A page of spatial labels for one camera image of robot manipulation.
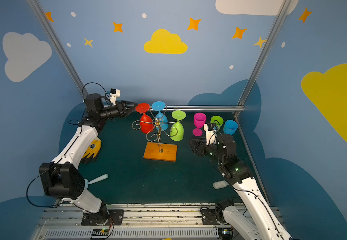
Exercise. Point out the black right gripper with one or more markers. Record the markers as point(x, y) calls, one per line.
point(200, 147)

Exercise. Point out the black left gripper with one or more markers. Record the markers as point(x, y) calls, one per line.
point(121, 108)

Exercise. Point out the magenta wine glass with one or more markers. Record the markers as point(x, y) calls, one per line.
point(199, 121)

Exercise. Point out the red wine glass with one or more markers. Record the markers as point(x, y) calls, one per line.
point(145, 120)

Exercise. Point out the green wine glass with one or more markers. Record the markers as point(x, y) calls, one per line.
point(177, 130)
point(218, 120)

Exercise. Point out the blue wine glass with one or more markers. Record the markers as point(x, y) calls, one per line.
point(160, 107)
point(230, 127)

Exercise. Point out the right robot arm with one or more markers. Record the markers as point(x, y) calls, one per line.
point(266, 226)

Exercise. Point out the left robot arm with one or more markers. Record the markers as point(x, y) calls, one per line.
point(60, 178)

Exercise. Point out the wooden rack base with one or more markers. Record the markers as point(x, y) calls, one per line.
point(160, 152)

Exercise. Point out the white scrub brush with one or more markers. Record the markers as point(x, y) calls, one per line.
point(220, 184)

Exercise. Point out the yellow glove with logo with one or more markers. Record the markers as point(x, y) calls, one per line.
point(92, 151)

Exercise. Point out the light blue plastic scoop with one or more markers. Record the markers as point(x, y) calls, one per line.
point(96, 180)

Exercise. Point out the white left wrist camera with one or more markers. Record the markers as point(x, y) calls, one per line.
point(113, 94)

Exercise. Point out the horizontal aluminium back rail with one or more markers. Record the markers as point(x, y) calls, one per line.
point(205, 108)

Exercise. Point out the gold wire wine glass rack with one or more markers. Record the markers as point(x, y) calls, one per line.
point(156, 123)

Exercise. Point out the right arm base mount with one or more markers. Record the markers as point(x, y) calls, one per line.
point(221, 216)

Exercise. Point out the front aluminium rail bed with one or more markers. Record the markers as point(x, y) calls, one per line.
point(140, 222)

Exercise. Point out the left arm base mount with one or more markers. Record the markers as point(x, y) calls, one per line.
point(104, 217)

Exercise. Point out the left aluminium frame post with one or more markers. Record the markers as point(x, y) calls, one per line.
point(39, 13)

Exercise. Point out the aluminium frame post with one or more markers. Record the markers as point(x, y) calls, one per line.
point(271, 37)
point(39, 13)

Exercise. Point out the right aluminium frame post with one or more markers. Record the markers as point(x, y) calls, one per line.
point(271, 37)

